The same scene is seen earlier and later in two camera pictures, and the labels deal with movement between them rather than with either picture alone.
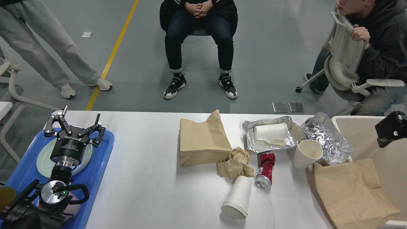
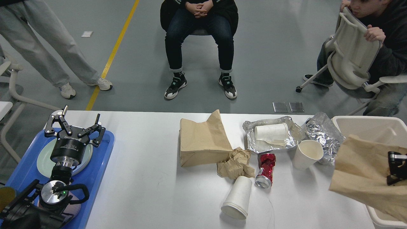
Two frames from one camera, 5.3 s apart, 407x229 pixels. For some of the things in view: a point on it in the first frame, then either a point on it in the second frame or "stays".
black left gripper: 68,150 stays
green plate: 45,164 stays
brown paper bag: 351,194 → 361,168
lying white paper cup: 236,204 stays
